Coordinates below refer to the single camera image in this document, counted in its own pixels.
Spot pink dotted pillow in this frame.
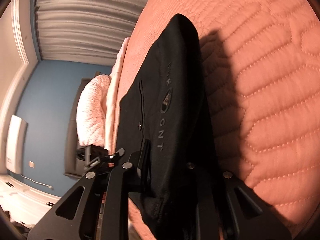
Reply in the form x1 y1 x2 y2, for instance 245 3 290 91
76 74 111 147

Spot black pants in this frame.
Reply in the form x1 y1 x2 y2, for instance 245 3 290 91
117 14 220 239

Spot white wall heater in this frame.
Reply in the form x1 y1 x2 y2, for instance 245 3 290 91
5 115 27 174

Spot white wall socket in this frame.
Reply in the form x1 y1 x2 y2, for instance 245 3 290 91
29 161 35 168

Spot orange quilted bedspread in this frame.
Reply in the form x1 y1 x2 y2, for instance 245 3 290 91
117 0 319 239

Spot grey pleated curtain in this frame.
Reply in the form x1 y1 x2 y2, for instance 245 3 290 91
34 0 148 66

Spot light pink blanket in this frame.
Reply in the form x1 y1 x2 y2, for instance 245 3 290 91
104 37 130 154

